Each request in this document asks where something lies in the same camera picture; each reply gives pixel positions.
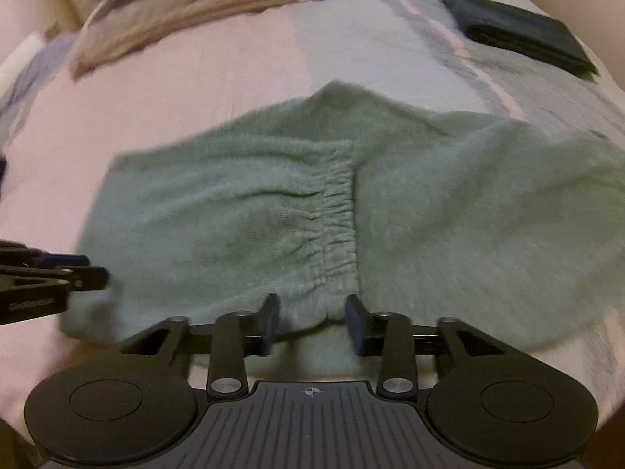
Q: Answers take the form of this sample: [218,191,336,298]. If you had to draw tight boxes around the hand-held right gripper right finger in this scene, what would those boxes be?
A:
[344,294,507,399]

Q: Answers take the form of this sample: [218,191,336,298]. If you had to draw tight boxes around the dark folded cloth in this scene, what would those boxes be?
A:
[442,0,600,78]

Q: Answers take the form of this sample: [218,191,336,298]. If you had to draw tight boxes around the green knit pants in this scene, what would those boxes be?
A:
[59,81,625,383]

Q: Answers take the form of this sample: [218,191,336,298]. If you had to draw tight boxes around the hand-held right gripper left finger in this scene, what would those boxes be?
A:
[117,293,282,399]

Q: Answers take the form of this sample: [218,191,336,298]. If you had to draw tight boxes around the tan folded cloth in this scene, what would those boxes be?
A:
[68,0,343,79]

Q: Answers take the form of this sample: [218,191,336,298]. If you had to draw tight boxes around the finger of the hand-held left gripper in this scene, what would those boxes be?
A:
[0,239,92,271]
[0,266,111,326]

